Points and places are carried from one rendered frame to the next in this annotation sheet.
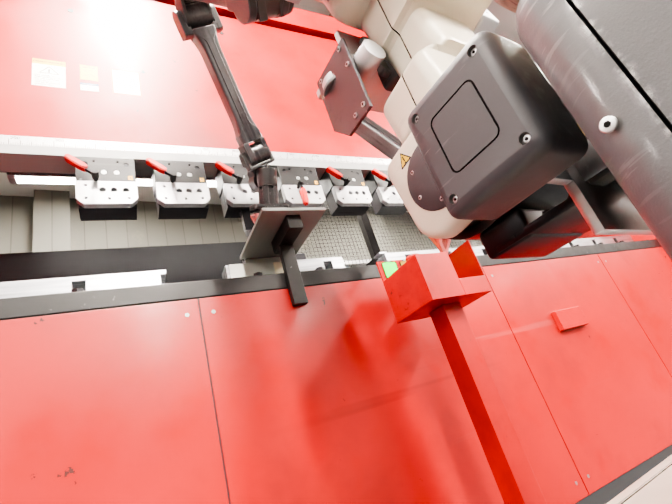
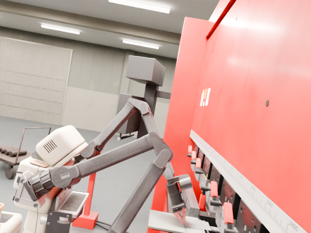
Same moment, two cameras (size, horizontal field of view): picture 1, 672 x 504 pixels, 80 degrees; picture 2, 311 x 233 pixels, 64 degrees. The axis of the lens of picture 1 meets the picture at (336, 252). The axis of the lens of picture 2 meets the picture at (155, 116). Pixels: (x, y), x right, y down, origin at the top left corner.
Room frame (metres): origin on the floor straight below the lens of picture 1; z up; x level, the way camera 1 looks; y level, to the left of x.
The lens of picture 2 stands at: (1.52, -0.98, 1.57)
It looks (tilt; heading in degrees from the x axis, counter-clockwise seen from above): 3 degrees down; 123
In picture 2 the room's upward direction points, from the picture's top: 10 degrees clockwise
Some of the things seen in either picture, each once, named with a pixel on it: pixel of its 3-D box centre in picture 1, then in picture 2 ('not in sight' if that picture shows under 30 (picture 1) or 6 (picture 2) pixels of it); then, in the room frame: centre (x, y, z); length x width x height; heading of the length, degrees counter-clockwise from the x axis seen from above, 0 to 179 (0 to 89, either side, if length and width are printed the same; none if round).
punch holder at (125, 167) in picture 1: (107, 188); (200, 158); (0.93, 0.57, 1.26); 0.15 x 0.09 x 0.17; 122
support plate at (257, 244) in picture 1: (280, 234); (174, 222); (1.02, 0.14, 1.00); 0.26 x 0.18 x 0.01; 32
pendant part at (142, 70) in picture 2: not in sight; (141, 104); (0.05, 1.02, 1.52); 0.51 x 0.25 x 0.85; 110
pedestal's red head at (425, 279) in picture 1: (431, 276); not in sight; (1.04, -0.22, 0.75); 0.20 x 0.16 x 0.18; 122
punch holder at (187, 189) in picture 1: (180, 189); (205, 165); (1.03, 0.40, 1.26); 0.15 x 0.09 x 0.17; 122
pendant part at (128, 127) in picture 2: not in sight; (130, 113); (-0.01, 0.94, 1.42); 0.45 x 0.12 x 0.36; 110
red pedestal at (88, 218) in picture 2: not in sight; (90, 190); (-0.54, 1.11, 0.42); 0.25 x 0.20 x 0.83; 32
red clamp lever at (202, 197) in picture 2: (302, 193); (204, 197); (1.18, 0.05, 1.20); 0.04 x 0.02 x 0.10; 32
